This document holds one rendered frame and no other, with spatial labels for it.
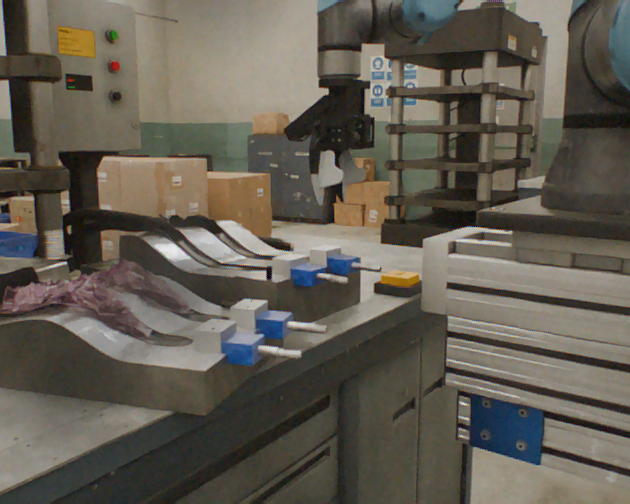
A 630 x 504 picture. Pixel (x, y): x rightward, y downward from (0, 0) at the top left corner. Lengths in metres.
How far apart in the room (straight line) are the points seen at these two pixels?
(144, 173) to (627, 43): 4.60
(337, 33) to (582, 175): 0.53
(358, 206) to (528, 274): 7.26
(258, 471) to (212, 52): 9.01
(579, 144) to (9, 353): 0.71
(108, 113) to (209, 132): 7.99
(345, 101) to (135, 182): 4.07
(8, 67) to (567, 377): 1.29
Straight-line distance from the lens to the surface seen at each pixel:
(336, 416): 1.23
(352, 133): 1.08
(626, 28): 0.58
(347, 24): 1.11
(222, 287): 1.09
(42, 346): 0.87
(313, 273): 1.03
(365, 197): 7.94
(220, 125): 9.71
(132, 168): 5.10
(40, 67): 1.60
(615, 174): 0.71
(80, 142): 1.82
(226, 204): 5.75
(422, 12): 1.00
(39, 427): 0.80
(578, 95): 0.74
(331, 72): 1.10
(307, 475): 1.19
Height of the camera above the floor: 1.12
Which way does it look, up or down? 10 degrees down
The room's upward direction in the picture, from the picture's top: straight up
